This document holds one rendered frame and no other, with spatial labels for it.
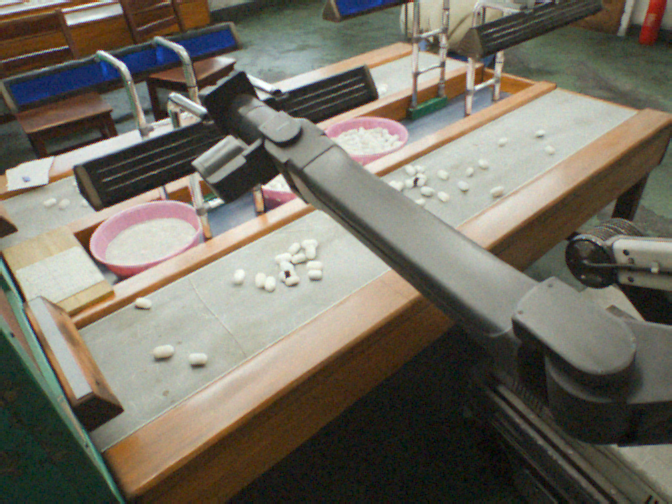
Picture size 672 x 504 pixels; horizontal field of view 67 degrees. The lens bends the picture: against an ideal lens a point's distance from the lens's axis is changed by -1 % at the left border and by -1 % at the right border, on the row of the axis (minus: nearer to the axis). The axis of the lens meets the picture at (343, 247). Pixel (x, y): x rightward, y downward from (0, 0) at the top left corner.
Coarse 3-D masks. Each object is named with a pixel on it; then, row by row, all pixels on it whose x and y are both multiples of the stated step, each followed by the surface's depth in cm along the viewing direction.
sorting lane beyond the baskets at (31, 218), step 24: (384, 72) 211; (408, 72) 209; (432, 72) 208; (384, 96) 190; (48, 192) 147; (72, 192) 146; (24, 216) 137; (48, 216) 136; (72, 216) 136; (0, 240) 129; (24, 240) 128
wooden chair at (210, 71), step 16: (128, 0) 288; (144, 0) 299; (160, 0) 308; (176, 0) 317; (128, 16) 290; (176, 16) 320; (144, 32) 303; (208, 64) 321; (224, 64) 317; (160, 80) 304; (176, 80) 299; (208, 80) 308; (160, 112) 324
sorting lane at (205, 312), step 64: (512, 128) 164; (576, 128) 161; (448, 192) 135; (256, 256) 118; (320, 256) 117; (128, 320) 104; (192, 320) 103; (256, 320) 102; (128, 384) 91; (192, 384) 90
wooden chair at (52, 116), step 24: (0, 24) 256; (24, 24) 262; (48, 24) 268; (72, 48) 278; (0, 72) 263; (96, 96) 285; (24, 120) 263; (48, 120) 263; (72, 120) 260; (96, 120) 269
